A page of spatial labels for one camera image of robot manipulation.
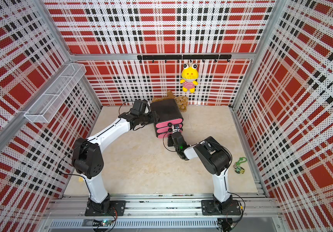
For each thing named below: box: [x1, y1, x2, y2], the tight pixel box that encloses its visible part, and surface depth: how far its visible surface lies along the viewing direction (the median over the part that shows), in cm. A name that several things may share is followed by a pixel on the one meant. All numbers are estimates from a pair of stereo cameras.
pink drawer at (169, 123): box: [155, 118, 184, 129], surface depth 92 cm
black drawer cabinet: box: [150, 98, 184, 139], surface depth 95 cm
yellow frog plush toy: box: [179, 62, 199, 94], surface depth 95 cm
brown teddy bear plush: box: [151, 90, 189, 113], surface depth 117 cm
